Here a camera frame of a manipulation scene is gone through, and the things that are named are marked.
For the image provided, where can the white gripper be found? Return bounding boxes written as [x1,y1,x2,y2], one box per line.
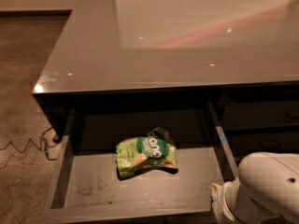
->
[210,182,236,224]

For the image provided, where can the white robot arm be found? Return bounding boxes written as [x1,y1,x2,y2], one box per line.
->
[211,152,299,224]

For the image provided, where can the dark glossy drawer cabinet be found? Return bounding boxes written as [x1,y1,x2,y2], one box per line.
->
[31,0,299,157]

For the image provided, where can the green snack bag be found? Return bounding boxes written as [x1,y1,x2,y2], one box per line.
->
[116,127,178,180]

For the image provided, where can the dark baseboard strip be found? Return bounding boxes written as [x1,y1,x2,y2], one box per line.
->
[0,9,72,18]

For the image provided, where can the thin zigzag black cable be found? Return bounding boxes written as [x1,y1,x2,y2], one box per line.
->
[0,126,64,161]

